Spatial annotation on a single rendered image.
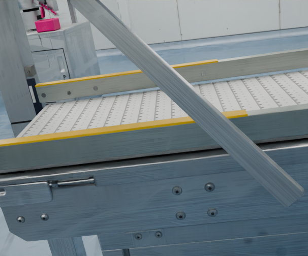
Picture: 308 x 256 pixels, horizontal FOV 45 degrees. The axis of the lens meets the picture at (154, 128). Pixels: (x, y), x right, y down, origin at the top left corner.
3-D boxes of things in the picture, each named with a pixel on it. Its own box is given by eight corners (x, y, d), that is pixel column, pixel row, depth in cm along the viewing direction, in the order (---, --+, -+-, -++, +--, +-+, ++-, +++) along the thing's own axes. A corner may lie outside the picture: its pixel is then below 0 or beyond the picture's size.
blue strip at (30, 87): (52, 172, 77) (25, 79, 70) (53, 170, 78) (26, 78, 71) (59, 171, 77) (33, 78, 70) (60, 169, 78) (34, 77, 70)
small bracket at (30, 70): (26, 77, 70) (23, 67, 70) (30, 74, 72) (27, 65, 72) (32, 76, 70) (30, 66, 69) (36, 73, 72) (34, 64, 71)
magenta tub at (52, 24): (36, 33, 294) (33, 22, 291) (43, 30, 305) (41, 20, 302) (54, 30, 290) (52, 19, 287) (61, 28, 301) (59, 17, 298)
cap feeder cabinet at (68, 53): (19, 125, 330) (-7, 39, 302) (49, 103, 381) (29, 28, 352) (84, 121, 314) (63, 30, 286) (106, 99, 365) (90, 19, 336)
